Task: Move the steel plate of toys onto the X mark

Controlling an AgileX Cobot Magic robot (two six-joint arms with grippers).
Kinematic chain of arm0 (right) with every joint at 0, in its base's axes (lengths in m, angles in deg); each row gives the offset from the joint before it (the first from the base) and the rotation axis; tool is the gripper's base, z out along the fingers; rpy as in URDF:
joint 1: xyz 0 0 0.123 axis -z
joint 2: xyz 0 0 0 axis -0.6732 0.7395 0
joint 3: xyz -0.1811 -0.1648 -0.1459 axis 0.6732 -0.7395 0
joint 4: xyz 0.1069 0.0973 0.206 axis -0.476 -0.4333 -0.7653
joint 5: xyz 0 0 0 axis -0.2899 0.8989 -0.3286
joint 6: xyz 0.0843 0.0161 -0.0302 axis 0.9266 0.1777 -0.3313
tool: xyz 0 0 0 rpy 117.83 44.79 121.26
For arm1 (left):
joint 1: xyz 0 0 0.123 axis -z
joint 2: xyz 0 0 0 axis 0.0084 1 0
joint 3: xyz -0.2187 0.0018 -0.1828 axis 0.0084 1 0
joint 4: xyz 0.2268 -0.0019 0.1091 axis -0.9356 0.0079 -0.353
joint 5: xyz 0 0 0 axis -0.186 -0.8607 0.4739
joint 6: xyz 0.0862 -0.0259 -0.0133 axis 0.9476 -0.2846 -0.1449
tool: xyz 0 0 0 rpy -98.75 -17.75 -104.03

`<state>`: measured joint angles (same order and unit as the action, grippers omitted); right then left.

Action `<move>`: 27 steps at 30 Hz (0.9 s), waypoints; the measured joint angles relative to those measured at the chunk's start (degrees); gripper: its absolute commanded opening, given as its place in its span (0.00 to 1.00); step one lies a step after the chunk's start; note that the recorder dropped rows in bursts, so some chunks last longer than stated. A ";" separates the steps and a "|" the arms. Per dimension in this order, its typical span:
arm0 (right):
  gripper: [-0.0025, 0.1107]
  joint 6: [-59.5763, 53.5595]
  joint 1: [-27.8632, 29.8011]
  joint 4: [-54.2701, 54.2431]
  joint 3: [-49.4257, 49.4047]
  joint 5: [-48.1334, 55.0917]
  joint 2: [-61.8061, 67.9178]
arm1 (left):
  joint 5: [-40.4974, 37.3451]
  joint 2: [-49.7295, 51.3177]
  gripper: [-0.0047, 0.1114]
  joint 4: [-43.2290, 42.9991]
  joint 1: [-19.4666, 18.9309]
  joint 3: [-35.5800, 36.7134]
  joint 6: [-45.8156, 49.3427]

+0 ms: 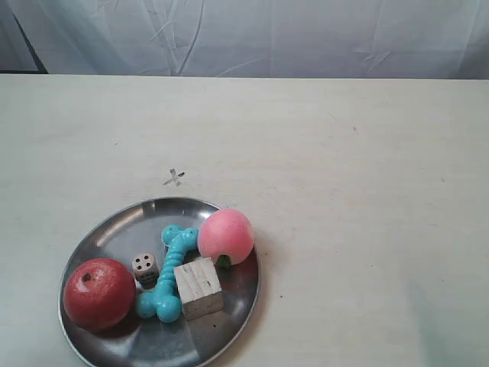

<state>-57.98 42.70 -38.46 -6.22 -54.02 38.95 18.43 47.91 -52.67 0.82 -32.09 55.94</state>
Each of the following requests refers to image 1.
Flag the large round metal plate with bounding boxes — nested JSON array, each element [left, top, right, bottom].
[[58, 197, 261, 366]]

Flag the pink toy peach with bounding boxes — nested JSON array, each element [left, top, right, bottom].
[[197, 209, 254, 265]]

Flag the whitewashed wooden block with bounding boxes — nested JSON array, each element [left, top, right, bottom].
[[174, 258, 224, 320]]

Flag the small wooden die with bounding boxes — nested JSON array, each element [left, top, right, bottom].
[[131, 252, 160, 287]]

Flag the turquoise rubber bone toy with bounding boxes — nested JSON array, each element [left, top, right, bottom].
[[135, 225, 199, 323]]

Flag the white backdrop cloth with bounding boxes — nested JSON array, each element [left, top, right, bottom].
[[1, 1, 488, 80]]

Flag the red toy apple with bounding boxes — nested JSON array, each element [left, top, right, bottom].
[[63, 258, 136, 332]]

